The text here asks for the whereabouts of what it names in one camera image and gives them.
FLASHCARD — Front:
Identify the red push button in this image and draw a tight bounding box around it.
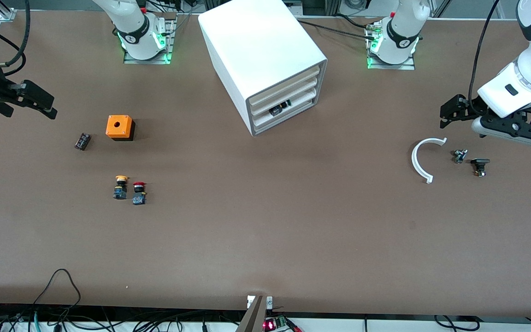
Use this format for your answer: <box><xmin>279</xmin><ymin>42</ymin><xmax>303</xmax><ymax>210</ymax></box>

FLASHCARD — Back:
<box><xmin>132</xmin><ymin>182</ymin><xmax>148</xmax><ymax>206</ymax></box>

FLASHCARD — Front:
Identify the yellow push button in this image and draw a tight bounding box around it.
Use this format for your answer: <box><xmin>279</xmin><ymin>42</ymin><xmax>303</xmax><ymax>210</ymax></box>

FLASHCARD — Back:
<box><xmin>113</xmin><ymin>175</ymin><xmax>129</xmax><ymax>200</ymax></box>

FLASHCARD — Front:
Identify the green push button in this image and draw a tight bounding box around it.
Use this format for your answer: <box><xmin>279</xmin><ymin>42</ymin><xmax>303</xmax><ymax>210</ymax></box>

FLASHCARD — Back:
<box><xmin>269</xmin><ymin>100</ymin><xmax>292</xmax><ymax>117</ymax></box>

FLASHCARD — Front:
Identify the white curved plastic piece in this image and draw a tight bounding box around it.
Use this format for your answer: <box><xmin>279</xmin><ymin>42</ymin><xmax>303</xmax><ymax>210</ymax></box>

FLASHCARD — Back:
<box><xmin>412</xmin><ymin>137</ymin><xmax>448</xmax><ymax>184</ymax></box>

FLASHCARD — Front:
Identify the circuit board with red light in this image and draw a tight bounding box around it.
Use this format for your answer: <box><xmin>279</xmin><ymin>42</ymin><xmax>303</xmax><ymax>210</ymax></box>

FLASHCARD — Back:
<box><xmin>263</xmin><ymin>315</ymin><xmax>302</xmax><ymax>332</ymax></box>

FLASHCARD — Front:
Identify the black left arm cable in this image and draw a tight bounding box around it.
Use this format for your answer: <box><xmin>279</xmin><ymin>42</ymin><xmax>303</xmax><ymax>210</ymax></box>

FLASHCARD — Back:
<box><xmin>468</xmin><ymin>0</ymin><xmax>501</xmax><ymax>107</ymax></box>

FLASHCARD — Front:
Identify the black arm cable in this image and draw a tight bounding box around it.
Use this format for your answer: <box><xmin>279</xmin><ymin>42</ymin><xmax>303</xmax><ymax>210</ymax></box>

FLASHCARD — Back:
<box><xmin>0</xmin><ymin>0</ymin><xmax>30</xmax><ymax>77</ymax></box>
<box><xmin>468</xmin><ymin>0</ymin><xmax>501</xmax><ymax>107</ymax></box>

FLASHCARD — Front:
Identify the black knob switch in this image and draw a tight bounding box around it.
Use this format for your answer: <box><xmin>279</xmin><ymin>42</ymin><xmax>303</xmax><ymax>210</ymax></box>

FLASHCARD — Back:
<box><xmin>471</xmin><ymin>158</ymin><xmax>491</xmax><ymax>178</ymax></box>

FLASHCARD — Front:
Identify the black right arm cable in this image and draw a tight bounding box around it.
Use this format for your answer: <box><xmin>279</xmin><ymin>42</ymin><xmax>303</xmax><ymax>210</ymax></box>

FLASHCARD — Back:
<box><xmin>0</xmin><ymin>0</ymin><xmax>30</xmax><ymax>77</ymax></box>

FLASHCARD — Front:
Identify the orange button enclosure box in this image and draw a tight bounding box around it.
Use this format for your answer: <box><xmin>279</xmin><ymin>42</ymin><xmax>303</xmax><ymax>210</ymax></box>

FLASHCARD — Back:
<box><xmin>106</xmin><ymin>115</ymin><xmax>136</xmax><ymax>142</ymax></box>

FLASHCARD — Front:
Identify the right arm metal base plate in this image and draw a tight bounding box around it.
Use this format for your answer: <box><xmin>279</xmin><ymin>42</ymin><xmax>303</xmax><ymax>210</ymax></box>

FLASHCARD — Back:
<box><xmin>124</xmin><ymin>14</ymin><xmax>176</xmax><ymax>65</ymax></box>

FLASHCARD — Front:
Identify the black cable on table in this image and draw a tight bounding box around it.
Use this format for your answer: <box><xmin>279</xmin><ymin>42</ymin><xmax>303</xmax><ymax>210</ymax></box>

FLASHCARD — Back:
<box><xmin>297</xmin><ymin>19</ymin><xmax>379</xmax><ymax>37</ymax></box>

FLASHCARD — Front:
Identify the black looped cable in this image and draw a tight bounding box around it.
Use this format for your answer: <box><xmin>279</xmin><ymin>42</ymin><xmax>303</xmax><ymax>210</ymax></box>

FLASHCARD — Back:
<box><xmin>33</xmin><ymin>269</ymin><xmax>82</xmax><ymax>306</ymax></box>

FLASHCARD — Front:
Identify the black coiled cable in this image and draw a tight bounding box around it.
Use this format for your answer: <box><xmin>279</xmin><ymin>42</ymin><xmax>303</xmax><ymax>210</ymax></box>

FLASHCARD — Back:
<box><xmin>433</xmin><ymin>314</ymin><xmax>481</xmax><ymax>332</ymax></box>

